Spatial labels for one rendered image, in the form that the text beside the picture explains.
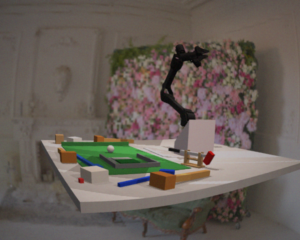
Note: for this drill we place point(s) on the beige box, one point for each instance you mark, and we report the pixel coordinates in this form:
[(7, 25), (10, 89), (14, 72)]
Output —
[(73, 139), (94, 174)]

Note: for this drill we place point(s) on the small red block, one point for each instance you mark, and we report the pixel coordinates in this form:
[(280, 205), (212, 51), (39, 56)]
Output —
[(81, 180)]

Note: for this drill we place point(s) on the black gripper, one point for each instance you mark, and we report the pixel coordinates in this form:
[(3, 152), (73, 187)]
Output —
[(198, 52)]

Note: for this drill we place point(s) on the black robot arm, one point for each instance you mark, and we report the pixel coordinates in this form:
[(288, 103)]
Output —
[(175, 65)]

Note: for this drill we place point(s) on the tan cube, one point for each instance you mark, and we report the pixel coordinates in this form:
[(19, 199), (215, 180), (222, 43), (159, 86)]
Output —
[(59, 138)]

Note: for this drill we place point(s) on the white golf ball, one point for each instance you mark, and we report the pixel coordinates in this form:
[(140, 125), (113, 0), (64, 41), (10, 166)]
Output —
[(110, 148)]

